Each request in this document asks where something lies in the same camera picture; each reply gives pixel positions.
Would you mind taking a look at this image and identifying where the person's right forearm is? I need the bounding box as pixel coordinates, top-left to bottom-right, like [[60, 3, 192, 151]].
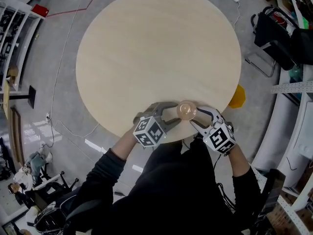
[[228, 145, 264, 205]]

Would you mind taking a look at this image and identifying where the white shelving unit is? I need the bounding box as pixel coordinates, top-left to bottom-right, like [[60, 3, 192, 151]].
[[0, 0, 46, 94]]

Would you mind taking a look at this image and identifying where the stream of poured liquid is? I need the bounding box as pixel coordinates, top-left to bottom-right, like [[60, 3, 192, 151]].
[[179, 103, 195, 118]]

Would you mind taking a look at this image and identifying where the white metal rack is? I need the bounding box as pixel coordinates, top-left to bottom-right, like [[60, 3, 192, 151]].
[[251, 65, 313, 235]]

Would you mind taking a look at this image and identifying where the teal translucent container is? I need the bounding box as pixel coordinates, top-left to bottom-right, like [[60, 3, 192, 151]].
[[288, 67, 303, 83]]

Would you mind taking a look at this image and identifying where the wooden top pedestal stand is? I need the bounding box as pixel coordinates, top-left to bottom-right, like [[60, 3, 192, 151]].
[[1, 79, 37, 114]]

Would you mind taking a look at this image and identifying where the black office chair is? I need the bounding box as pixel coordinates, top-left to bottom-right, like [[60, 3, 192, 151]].
[[31, 170, 80, 205]]

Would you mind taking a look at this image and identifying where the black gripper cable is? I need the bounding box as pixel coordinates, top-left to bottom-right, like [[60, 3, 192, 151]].
[[214, 153, 237, 212]]

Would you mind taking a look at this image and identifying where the person's black top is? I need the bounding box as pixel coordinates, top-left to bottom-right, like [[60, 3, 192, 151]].
[[62, 138, 264, 235]]

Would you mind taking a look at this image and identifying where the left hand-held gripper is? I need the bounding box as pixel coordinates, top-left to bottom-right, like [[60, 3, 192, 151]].
[[133, 101, 183, 148]]

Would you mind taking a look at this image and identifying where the low wooden platform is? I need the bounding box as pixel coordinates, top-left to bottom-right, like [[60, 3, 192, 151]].
[[9, 105, 25, 166]]

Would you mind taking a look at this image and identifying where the red box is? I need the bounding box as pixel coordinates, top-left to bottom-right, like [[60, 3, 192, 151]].
[[31, 4, 50, 18]]

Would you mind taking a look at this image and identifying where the translucent plastic cup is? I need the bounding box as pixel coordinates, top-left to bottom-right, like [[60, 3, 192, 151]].
[[176, 100, 198, 121]]

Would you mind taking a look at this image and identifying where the black folding chair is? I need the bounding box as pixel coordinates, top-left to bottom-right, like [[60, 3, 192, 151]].
[[244, 5, 298, 78]]

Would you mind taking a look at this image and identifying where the brick patterned panel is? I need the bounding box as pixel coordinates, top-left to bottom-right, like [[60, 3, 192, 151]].
[[266, 199, 313, 235]]

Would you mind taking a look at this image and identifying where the black power cable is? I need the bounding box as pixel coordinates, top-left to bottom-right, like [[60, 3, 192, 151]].
[[40, 121, 55, 149]]

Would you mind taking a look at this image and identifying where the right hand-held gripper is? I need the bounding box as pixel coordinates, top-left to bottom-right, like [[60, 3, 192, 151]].
[[189, 106, 237, 155]]

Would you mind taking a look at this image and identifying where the cardboard box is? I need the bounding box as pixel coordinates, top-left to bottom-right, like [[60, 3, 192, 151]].
[[8, 65, 20, 85]]

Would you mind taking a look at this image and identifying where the yellow plastic bin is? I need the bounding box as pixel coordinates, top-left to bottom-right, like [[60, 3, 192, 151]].
[[228, 84, 246, 109]]

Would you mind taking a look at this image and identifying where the person's left forearm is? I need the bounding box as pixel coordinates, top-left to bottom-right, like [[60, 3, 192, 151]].
[[73, 130, 138, 205]]

